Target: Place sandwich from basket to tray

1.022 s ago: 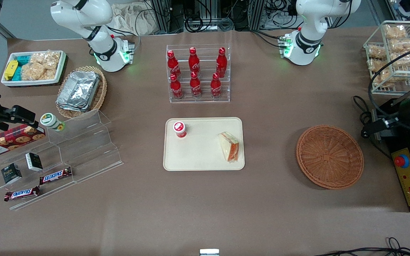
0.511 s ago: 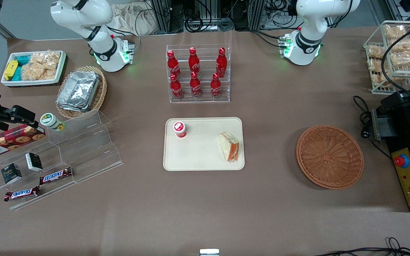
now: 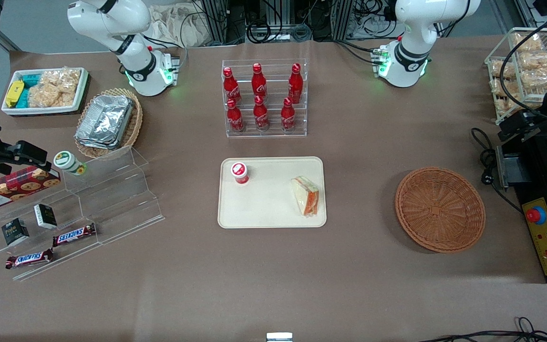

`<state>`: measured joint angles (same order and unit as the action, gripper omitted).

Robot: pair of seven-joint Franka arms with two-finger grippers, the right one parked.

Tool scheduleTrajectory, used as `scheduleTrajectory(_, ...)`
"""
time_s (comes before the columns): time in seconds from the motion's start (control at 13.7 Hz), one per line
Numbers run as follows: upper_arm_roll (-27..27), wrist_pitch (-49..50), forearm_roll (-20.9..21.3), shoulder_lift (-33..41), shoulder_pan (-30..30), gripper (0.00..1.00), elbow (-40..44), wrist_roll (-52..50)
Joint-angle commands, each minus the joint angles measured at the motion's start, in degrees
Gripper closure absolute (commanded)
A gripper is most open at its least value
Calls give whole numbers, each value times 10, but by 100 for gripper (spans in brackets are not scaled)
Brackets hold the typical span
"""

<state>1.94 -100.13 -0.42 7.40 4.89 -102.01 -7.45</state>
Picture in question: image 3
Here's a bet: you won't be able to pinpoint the clear acrylic bottle rack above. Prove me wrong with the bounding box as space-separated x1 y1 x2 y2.
221 59 308 139

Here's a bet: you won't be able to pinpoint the clear acrylic stepped stand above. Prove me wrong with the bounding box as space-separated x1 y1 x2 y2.
0 146 165 282

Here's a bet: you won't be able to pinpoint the red cola bottle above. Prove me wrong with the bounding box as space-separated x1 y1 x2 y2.
226 99 245 133
222 67 242 105
288 63 303 105
251 63 267 100
253 95 270 132
280 98 296 132

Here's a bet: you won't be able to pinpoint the red lid yogurt cup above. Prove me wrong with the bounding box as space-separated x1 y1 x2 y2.
230 162 250 185

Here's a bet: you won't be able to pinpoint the stacked aluminium foil containers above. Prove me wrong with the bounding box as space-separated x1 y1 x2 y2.
75 94 134 151

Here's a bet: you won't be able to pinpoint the yellow snack packet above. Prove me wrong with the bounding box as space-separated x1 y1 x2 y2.
5 80 26 108

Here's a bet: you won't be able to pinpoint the small black carton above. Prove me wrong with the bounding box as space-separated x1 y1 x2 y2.
33 204 58 230
1 218 30 247

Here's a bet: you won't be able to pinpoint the teal snack packets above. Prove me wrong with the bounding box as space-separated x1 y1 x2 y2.
16 73 42 108

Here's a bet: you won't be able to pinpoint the red emergency stop button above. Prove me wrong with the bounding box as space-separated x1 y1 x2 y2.
526 207 547 225

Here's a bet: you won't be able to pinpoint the triangular sandwich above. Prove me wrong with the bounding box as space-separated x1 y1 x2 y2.
290 175 321 218

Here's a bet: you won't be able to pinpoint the bagged rice crackers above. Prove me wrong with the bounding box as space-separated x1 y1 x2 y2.
27 67 83 108

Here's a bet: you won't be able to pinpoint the white rectangular bin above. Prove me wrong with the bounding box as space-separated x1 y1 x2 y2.
1 67 89 116

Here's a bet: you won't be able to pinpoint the red tartan cookie box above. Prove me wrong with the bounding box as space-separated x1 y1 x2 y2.
0 166 61 212

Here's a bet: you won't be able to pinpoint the round brown wicker basket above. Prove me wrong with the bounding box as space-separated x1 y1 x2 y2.
395 166 486 254

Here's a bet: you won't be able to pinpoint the black machine housing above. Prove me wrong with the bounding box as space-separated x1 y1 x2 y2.
496 133 547 284

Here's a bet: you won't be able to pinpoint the aluminium frame with cables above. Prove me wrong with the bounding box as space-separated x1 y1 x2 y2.
193 0 400 46

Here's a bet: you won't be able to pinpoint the beige plastic tray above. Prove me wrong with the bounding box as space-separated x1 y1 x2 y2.
217 156 327 229

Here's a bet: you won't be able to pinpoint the oval light wicker basket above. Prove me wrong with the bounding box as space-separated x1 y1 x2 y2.
74 88 143 160

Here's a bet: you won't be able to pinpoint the bagged fried snack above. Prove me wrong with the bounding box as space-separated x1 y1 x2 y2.
511 32 544 52
489 78 515 96
489 59 516 79
519 51 547 71

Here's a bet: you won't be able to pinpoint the black floor cable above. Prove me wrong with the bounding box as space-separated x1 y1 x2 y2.
418 316 547 342

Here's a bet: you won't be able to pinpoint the grey metal plate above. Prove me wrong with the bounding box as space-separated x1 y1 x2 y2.
495 144 531 190

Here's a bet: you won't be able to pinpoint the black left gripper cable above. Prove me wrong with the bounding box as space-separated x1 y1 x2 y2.
499 4 547 120

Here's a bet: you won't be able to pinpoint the black power cable with plug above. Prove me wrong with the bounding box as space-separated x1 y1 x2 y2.
471 127 524 214

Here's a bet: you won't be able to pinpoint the Snickers chocolate bar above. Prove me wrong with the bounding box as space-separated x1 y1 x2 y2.
5 248 55 270
52 223 97 247

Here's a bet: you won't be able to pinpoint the beige crumpled cloth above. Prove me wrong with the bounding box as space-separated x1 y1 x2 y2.
149 4 218 48

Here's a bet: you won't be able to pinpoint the green lid cup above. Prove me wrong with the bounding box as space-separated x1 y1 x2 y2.
53 151 87 177

